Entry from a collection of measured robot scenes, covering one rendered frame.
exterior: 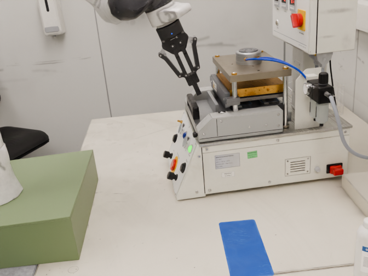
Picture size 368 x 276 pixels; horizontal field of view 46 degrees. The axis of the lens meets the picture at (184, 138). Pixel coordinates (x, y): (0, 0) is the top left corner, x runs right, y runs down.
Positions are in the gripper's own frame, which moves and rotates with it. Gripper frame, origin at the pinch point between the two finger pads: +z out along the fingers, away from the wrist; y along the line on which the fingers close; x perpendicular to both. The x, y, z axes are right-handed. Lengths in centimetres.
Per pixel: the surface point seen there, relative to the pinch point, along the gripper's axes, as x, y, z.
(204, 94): -11.3, -1.8, 8.4
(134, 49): -153, 23, 9
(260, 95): 9.9, -16.3, 9.0
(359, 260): 60, -15, 32
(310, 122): 15.2, -26.1, 21.2
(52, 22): -144, 60, -28
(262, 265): 51, 4, 31
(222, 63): -2.5, -10.6, -1.5
